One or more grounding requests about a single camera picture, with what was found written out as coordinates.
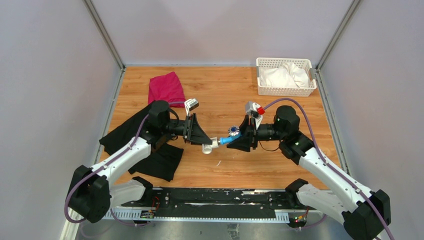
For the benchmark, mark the white cloth in basket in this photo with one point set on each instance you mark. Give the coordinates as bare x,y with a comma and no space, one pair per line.
287,75

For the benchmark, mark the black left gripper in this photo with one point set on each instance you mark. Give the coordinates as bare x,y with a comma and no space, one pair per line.
193,133

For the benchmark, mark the aluminium frame rail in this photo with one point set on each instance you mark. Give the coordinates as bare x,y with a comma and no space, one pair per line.
94,201

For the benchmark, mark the blue water faucet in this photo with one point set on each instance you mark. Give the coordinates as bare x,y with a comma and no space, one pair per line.
234,132

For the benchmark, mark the magenta cloth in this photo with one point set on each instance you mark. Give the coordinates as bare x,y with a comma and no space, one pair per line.
167,88

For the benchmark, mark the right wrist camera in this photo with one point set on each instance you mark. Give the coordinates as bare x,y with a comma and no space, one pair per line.
256,111

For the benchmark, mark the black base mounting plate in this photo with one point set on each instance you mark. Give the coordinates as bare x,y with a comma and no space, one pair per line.
218,203

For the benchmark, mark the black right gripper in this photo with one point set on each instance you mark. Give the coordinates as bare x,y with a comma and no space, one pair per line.
249,138

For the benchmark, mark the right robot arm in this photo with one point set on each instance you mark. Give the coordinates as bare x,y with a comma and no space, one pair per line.
362,212

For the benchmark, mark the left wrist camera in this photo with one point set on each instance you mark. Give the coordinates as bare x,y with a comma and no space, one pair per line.
190,104

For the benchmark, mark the white plastic basket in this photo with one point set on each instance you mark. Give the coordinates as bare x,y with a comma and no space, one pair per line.
273,62

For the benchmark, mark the black cloth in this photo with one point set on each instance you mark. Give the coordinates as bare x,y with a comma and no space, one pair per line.
161,164

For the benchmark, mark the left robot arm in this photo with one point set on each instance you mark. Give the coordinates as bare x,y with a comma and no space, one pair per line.
122,159

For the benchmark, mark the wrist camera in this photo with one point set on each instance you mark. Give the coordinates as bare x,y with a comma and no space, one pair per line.
190,104
256,111

